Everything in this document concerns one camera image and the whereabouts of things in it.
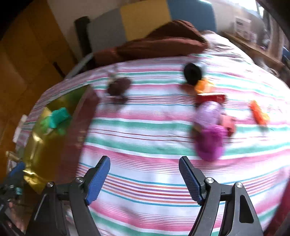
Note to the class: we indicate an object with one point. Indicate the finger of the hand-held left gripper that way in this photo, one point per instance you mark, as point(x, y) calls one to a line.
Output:
point(18, 169)

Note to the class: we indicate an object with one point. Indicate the magenta plastic toy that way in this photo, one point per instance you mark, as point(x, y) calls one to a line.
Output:
point(210, 143)

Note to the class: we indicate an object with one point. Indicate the brown quilt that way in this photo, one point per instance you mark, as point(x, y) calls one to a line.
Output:
point(158, 45)

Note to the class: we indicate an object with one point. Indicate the black round toy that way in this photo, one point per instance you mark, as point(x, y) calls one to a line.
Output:
point(192, 72)

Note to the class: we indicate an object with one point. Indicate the purple oval toy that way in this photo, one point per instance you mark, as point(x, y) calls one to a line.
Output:
point(208, 112)

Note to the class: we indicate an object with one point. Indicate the grey bed rail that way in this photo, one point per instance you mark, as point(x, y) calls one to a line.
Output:
point(79, 65)

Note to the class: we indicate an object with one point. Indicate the green plastic toy cup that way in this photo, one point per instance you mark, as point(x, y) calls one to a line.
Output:
point(46, 124)

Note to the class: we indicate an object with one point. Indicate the yellow wooden wardrobe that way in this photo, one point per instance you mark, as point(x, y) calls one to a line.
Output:
point(27, 56)

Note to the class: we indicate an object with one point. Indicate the gold tray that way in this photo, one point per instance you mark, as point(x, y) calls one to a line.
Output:
point(45, 147)

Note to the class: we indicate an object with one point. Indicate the dark brown toy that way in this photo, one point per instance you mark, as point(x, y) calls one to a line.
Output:
point(119, 86)

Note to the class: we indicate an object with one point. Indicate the teal plastic toy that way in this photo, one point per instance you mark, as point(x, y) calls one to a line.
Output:
point(60, 116)

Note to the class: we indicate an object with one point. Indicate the orange dotted toy block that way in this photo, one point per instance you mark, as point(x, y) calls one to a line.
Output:
point(258, 112)

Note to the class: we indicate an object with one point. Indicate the red plastic toy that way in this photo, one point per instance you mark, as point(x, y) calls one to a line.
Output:
point(228, 123)

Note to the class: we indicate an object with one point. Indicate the wooden desk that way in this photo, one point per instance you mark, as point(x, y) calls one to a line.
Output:
point(249, 46)

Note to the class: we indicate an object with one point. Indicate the white box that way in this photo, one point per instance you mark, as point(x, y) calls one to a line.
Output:
point(242, 26)

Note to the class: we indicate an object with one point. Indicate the red toy block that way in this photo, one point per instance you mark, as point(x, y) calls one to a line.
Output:
point(210, 98)

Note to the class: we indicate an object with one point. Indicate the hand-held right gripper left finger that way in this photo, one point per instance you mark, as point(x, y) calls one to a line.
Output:
point(97, 179)

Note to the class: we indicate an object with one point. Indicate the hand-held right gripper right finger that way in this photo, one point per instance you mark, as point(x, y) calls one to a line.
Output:
point(190, 179)

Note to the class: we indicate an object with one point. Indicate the orange translucent toy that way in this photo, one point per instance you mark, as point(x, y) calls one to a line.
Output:
point(204, 87)

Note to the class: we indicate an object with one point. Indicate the multicolour padded headboard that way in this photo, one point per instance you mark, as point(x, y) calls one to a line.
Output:
point(136, 20)

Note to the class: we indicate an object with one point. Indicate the black padded panel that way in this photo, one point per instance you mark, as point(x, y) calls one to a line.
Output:
point(82, 34)

